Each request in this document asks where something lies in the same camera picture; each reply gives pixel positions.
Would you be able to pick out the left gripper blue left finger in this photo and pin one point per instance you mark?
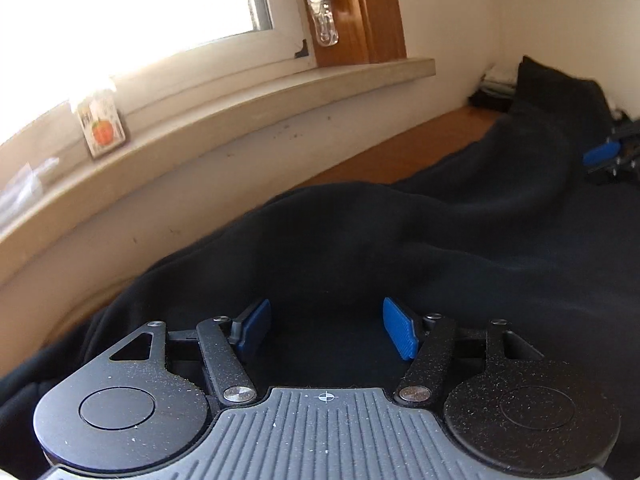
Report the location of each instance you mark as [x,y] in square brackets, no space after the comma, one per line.
[227,344]

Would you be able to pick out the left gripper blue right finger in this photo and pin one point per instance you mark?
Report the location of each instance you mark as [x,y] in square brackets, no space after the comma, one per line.
[426,342]

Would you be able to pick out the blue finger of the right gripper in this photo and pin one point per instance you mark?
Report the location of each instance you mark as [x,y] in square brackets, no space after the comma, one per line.
[601,154]

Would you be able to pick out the black Nike sweatpants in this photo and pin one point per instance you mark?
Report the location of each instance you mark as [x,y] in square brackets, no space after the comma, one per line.
[509,227]

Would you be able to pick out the white patterned folded cloth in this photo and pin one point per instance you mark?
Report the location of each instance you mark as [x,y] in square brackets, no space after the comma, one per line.
[500,78]

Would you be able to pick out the black folded garment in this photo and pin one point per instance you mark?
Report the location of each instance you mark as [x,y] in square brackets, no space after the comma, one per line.
[492,99]

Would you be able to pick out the small orange picture carton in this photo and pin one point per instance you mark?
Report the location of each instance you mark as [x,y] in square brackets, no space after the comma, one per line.
[100,123]

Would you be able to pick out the clear plastic bag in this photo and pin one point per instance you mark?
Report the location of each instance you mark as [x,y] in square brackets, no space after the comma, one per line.
[24,189]

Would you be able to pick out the brown wooden window frame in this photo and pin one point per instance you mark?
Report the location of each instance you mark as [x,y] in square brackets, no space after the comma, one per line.
[368,32]

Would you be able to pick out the clear blind pull handle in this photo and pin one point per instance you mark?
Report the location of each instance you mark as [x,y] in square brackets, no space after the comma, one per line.
[324,25]

